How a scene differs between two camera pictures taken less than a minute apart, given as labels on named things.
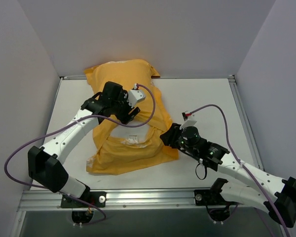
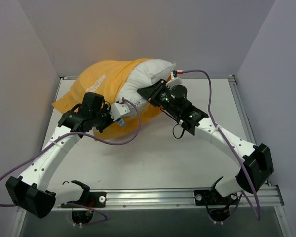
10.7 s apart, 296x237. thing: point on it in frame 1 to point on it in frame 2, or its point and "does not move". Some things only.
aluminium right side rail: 245,122 does not move
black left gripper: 128,112 to 106,118
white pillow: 134,135 to 149,73
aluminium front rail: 39,200 does not move
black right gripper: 170,136 to 152,90
